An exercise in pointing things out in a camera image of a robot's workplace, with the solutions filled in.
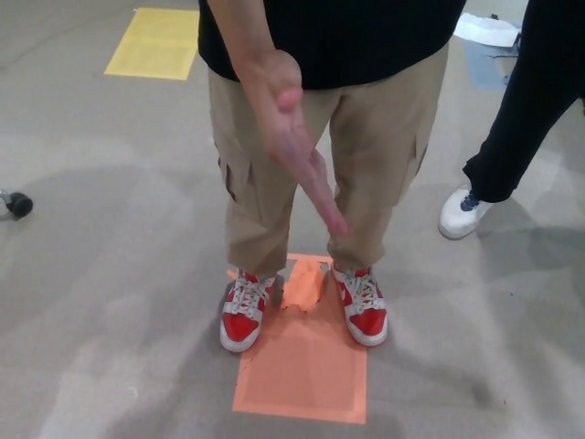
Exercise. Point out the person's bare right hand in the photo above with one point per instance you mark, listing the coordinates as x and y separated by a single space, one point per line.
290 137

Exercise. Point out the person's bare right forearm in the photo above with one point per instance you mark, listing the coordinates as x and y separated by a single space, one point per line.
237 27

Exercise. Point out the beige cargo trousers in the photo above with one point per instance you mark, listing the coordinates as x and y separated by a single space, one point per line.
256 183

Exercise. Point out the black t-shirt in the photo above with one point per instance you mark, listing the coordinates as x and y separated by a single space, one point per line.
365 36

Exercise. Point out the yellow floor sheet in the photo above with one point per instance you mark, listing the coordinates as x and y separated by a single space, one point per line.
151 43

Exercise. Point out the white sneaker with blue laces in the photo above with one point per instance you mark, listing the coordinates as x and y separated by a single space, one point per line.
459 215

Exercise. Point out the red and white sneaker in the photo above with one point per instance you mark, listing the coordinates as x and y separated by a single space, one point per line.
368 322
240 327

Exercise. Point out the blue floor sheet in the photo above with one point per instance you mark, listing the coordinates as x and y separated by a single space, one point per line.
486 71

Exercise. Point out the white paper sheet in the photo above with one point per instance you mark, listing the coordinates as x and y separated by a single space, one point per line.
484 29

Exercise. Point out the orange floor sheet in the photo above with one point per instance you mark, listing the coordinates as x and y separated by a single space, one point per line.
301 375

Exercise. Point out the black trousers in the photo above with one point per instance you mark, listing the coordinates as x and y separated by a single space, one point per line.
530 105

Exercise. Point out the black chair caster wheel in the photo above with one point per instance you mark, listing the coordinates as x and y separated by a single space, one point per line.
19 205

